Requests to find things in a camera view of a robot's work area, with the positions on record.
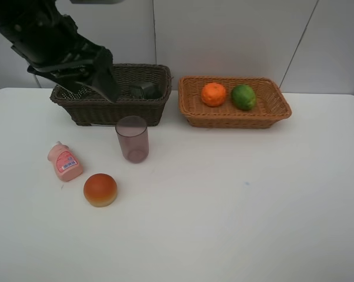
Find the dark green pump bottle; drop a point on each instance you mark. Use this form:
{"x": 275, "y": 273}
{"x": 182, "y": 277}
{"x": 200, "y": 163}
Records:
{"x": 144, "y": 90}

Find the light orange wicker basket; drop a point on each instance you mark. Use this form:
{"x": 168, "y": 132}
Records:
{"x": 271, "y": 106}

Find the orange tangerine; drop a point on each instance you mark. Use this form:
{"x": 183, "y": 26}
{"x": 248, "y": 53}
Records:
{"x": 213, "y": 94}

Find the translucent purple plastic cup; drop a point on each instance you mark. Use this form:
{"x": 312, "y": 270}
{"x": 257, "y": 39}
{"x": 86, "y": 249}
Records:
{"x": 132, "y": 133}

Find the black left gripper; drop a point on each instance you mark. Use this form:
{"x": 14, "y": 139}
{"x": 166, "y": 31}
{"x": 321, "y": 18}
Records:
{"x": 50, "y": 42}

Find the dark brown wicker basket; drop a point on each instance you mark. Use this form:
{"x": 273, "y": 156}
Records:
{"x": 87, "y": 107}

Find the green lime fruit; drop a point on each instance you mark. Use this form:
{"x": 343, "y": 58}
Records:
{"x": 243, "y": 97}

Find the round bread bun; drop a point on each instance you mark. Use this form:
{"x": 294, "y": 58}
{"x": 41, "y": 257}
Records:
{"x": 100, "y": 190}

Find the pink lotion bottle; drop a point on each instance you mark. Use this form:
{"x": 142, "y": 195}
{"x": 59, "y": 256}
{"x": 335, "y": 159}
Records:
{"x": 66, "y": 165}

